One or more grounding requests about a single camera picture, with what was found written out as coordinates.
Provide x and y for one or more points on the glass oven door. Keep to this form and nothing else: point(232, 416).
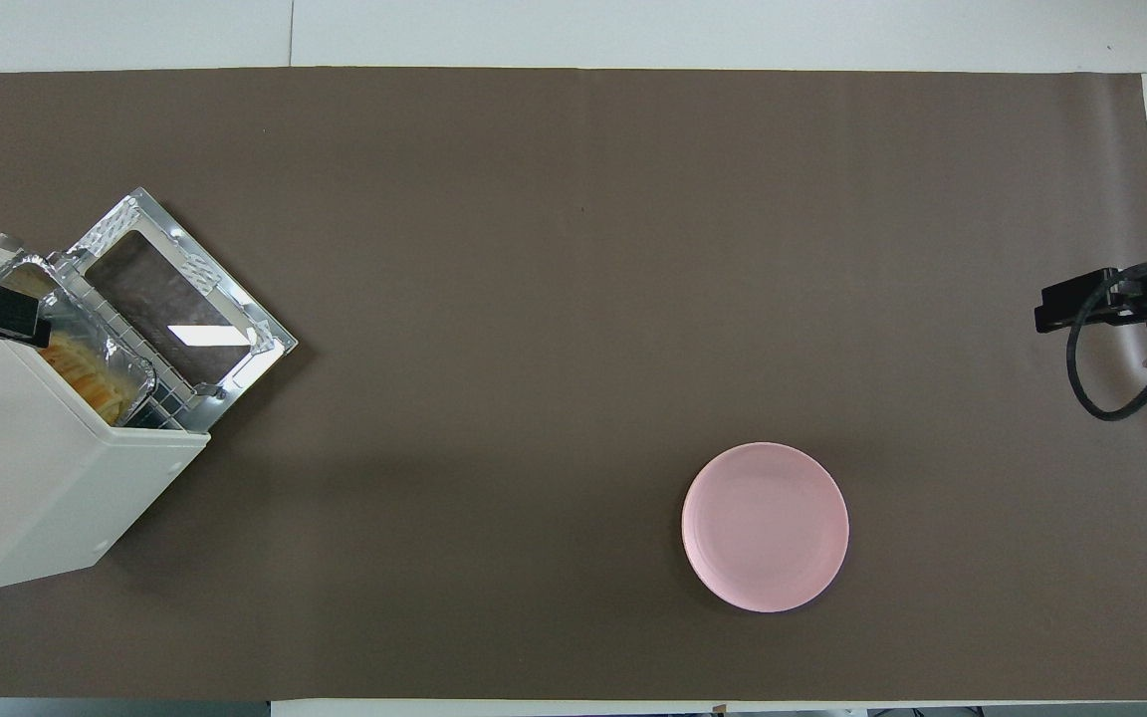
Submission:
point(175, 289)

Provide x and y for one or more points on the brown table mat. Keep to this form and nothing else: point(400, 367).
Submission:
point(573, 299)

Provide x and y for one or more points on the aluminium foil tray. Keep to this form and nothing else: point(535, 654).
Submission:
point(106, 344)

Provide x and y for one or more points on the pink round plate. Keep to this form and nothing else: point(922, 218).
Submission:
point(765, 528)

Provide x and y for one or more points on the golden bread loaf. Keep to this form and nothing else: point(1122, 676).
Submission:
point(86, 373)

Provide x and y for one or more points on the white toaster oven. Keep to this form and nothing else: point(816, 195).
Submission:
point(36, 478)

